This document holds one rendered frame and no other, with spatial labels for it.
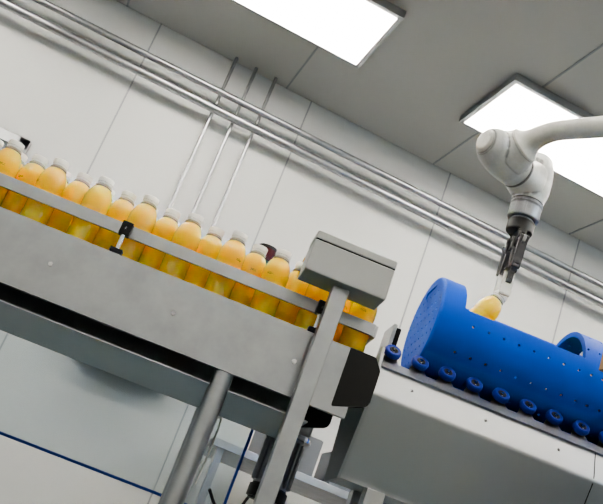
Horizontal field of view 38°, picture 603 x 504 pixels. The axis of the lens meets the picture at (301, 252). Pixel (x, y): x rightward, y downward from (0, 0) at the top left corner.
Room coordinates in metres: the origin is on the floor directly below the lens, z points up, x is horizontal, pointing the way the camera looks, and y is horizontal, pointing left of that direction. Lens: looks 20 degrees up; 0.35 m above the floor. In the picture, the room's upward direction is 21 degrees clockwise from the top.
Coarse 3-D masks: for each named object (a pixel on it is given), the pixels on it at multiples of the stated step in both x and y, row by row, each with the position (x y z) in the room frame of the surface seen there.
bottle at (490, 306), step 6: (492, 294) 2.18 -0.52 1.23; (480, 300) 2.18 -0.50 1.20; (486, 300) 2.16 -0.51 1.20; (492, 300) 2.16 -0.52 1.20; (498, 300) 2.17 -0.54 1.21; (474, 306) 2.18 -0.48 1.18; (480, 306) 2.16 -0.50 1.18; (486, 306) 2.16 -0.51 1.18; (492, 306) 2.16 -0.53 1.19; (498, 306) 2.16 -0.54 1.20; (474, 312) 2.16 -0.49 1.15; (480, 312) 2.16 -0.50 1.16; (486, 312) 2.16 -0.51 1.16; (492, 312) 2.16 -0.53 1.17; (498, 312) 2.17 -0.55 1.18; (492, 318) 2.17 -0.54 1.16
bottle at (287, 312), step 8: (296, 272) 2.05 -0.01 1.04; (288, 280) 2.05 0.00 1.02; (296, 280) 2.05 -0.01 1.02; (288, 288) 2.05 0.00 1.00; (296, 288) 2.05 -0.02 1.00; (304, 288) 2.05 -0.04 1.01; (280, 304) 2.05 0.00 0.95; (288, 304) 2.05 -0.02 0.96; (280, 312) 2.05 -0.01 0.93; (288, 312) 2.05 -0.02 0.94; (296, 312) 2.06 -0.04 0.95; (288, 320) 2.05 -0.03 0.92
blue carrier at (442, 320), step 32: (448, 288) 2.12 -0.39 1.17; (416, 320) 2.31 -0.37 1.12; (448, 320) 2.09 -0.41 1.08; (480, 320) 2.10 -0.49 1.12; (416, 352) 2.19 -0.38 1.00; (448, 352) 2.12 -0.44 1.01; (480, 352) 2.11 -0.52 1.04; (512, 352) 2.10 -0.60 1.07; (544, 352) 2.11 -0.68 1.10; (576, 352) 2.31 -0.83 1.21; (512, 384) 2.14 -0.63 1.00; (544, 384) 2.13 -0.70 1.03; (576, 384) 2.12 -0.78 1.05; (544, 416) 2.19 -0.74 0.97; (576, 416) 2.16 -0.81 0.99
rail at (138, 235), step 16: (0, 176) 1.96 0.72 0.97; (16, 192) 1.96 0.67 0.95; (32, 192) 1.96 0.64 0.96; (48, 192) 1.96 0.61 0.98; (64, 208) 1.97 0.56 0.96; (80, 208) 1.97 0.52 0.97; (96, 224) 1.97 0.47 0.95; (112, 224) 1.97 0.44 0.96; (144, 240) 1.98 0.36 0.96; (160, 240) 1.98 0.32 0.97; (176, 256) 1.98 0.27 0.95; (192, 256) 1.99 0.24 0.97; (224, 272) 1.99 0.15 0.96; (240, 272) 1.99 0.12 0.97; (256, 288) 2.00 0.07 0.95; (272, 288) 2.00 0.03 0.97; (304, 304) 2.00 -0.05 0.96; (352, 320) 2.01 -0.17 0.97
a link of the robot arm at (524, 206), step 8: (512, 200) 2.18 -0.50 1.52; (520, 200) 2.16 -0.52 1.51; (528, 200) 2.15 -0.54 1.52; (536, 200) 2.15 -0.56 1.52; (512, 208) 2.17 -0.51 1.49; (520, 208) 2.15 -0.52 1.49; (528, 208) 2.15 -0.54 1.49; (536, 208) 2.15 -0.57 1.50; (528, 216) 2.16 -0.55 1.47; (536, 216) 2.16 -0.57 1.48; (536, 224) 2.19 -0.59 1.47
